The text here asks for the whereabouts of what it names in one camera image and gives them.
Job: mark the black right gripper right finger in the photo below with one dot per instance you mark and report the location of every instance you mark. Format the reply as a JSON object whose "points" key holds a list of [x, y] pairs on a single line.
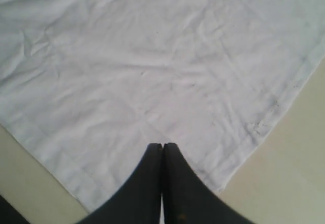
{"points": [[186, 199]]}

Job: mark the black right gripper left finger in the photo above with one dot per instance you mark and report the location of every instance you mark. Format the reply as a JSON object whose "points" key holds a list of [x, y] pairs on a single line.
{"points": [[138, 200]]}

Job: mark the white t-shirt red lettering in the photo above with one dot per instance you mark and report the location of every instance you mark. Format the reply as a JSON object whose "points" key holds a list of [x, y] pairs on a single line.
{"points": [[86, 85]]}

